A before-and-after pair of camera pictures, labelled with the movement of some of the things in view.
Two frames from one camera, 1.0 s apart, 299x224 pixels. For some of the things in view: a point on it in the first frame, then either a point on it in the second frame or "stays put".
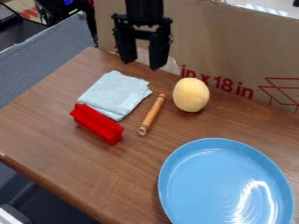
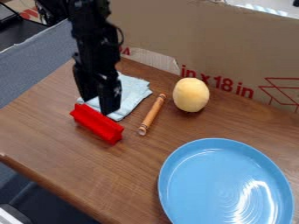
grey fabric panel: [34, 55] stays put
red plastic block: [97, 123] stays put
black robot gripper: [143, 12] to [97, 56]
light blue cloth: [115, 94] stays put
